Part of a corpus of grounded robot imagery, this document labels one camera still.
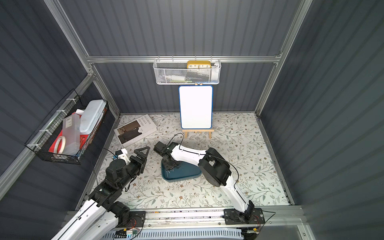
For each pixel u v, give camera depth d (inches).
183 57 33.6
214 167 21.9
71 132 26.7
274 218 27.9
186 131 40.3
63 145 24.4
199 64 34.3
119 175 21.7
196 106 36.6
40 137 23.9
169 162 31.0
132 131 41.4
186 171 34.9
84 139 27.8
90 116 28.6
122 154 26.8
